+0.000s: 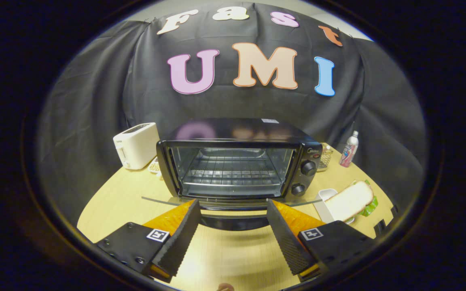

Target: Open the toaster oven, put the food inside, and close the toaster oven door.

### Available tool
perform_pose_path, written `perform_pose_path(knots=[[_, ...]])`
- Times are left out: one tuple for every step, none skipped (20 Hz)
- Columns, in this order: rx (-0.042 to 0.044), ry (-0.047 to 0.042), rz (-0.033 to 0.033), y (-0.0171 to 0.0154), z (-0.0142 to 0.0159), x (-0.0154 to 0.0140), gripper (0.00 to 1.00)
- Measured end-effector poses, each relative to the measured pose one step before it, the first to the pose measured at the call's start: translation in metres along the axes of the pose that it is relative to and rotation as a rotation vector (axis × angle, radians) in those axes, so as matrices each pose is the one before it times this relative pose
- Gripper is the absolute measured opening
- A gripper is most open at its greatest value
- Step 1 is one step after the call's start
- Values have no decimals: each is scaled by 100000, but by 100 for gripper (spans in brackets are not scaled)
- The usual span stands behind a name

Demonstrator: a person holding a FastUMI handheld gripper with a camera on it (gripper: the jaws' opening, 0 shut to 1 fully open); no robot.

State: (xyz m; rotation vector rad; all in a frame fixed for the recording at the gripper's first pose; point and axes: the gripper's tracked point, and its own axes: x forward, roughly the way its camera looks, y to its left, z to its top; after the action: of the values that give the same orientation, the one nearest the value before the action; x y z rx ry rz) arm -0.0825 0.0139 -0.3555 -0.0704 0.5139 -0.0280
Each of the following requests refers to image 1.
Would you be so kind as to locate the black toaster oven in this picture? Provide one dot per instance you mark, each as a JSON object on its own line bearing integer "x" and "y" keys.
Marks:
{"x": 237, "y": 131}

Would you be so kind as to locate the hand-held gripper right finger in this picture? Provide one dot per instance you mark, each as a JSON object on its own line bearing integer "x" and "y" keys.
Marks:
{"x": 283, "y": 236}

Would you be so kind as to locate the black backdrop cloth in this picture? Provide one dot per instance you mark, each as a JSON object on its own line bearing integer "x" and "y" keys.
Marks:
{"x": 95, "y": 101}

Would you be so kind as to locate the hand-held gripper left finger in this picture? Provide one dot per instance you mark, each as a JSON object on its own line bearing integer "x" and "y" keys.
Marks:
{"x": 182, "y": 236}

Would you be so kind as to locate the black table clamp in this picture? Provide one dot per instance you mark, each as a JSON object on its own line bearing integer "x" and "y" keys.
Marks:
{"x": 379, "y": 227}
{"x": 395, "y": 210}

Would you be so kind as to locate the white bread lettuce sandwich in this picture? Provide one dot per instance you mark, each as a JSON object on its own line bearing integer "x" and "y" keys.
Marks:
{"x": 348, "y": 202}

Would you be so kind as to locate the white pop-up toaster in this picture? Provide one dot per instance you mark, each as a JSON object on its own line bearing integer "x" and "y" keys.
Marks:
{"x": 136, "y": 145}

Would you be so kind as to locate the white rectangular plastic tray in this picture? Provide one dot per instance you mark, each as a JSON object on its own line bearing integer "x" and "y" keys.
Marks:
{"x": 321, "y": 198}

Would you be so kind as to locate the small patterned dish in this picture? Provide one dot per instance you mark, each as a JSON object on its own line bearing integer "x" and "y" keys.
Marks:
{"x": 155, "y": 166}

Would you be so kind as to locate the pink label drink bottle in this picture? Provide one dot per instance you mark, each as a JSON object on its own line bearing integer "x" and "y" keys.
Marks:
{"x": 348, "y": 151}

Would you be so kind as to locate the clear glass jar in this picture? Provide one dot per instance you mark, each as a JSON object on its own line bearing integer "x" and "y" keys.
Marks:
{"x": 324, "y": 158}

